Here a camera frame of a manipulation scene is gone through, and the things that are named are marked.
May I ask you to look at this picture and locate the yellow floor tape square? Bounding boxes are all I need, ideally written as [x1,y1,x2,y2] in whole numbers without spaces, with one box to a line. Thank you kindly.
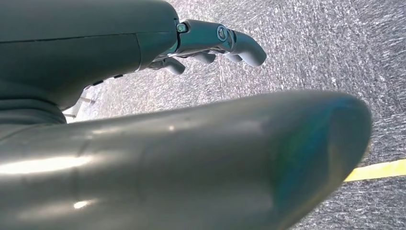
[344,158,406,183]

